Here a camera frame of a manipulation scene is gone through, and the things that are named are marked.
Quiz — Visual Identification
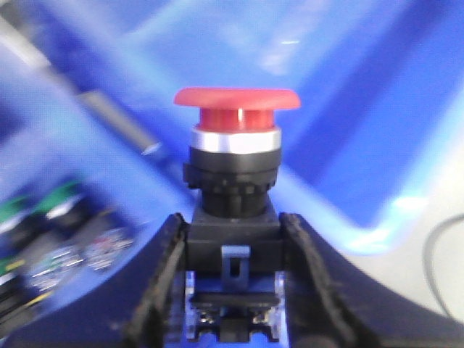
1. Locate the green push button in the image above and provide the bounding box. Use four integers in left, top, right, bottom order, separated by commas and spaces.
1, 196, 32, 233
33, 180, 85, 220

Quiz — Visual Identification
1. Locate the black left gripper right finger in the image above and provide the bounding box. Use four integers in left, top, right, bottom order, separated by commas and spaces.
279, 213, 463, 347

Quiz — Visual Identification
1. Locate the left blue plastic crate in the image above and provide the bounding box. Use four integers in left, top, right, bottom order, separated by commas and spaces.
1, 59, 184, 343

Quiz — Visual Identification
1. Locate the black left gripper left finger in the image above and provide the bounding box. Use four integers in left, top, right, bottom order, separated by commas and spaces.
1, 214, 186, 347

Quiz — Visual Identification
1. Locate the red mushroom push button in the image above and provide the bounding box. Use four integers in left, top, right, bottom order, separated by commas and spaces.
174, 87, 301, 343

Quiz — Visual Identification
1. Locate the right blue plastic crate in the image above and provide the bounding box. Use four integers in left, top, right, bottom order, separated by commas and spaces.
0, 0, 464, 254

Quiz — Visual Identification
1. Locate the grey cable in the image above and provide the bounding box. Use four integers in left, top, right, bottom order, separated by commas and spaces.
424, 213, 464, 320

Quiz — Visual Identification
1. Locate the steel centre divider bar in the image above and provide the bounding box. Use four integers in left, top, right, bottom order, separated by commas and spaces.
1, 15, 167, 161

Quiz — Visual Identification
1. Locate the blue plastic crate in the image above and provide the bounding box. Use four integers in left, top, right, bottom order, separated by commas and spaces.
1, 59, 184, 343
0, 0, 464, 254

